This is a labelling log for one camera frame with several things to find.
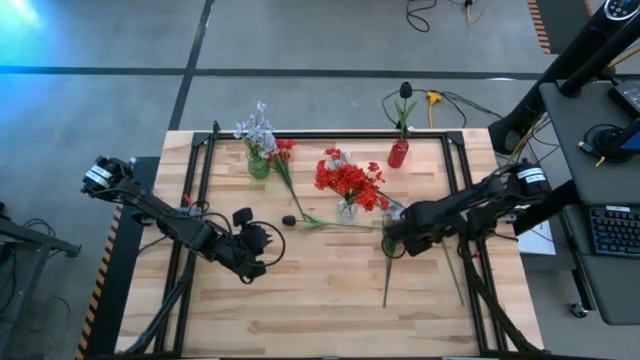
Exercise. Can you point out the red glass vase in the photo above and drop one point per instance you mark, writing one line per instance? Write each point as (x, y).
(397, 155)

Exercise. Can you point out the yellow power plug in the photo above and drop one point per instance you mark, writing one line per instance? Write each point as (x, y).
(433, 97)

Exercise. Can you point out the red flower bouquet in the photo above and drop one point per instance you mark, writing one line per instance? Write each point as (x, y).
(325, 135)

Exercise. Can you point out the black mat striped edge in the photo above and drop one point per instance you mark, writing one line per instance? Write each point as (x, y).
(560, 25)

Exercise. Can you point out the black computer keyboard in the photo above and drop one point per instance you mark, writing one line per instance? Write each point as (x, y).
(615, 232)

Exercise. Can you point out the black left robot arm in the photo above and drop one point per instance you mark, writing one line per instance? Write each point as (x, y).
(165, 225)

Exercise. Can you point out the clear glass vase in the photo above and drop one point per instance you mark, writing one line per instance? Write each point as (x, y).
(346, 212)

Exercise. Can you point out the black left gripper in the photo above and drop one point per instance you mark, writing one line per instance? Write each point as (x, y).
(245, 247)

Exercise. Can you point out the white artificial flower bunch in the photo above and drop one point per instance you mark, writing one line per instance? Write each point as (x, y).
(257, 134)
(340, 161)
(392, 214)

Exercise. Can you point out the desk caster wheel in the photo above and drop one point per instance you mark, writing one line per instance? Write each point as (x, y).
(579, 310)

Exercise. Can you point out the black platform striped edge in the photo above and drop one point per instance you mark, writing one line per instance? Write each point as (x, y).
(120, 300)

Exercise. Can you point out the blue screen tablet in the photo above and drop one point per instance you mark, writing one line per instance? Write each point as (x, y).
(632, 140)

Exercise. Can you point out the dark metal stand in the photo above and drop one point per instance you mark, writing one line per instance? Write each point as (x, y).
(30, 240)

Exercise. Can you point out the black frame clamp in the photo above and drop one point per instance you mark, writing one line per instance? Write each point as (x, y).
(216, 127)
(401, 127)

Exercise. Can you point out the black artificial tulip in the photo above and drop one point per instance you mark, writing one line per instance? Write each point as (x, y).
(406, 90)
(288, 220)

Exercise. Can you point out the grey desk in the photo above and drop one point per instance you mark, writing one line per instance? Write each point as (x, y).
(600, 280)

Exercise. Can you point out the black slanted column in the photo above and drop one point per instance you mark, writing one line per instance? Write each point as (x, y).
(590, 72)

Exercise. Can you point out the green glass vase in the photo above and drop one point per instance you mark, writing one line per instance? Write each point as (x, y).
(258, 169)

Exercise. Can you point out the black tower device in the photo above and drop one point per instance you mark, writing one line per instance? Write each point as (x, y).
(550, 90)

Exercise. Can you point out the black desktop device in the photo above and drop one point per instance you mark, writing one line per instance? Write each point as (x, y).
(627, 97)

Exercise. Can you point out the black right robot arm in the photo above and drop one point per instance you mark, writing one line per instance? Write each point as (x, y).
(475, 200)

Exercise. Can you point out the white paper sheet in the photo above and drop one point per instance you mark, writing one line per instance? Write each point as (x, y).
(537, 242)

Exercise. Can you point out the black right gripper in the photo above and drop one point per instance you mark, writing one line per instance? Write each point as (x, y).
(415, 230)

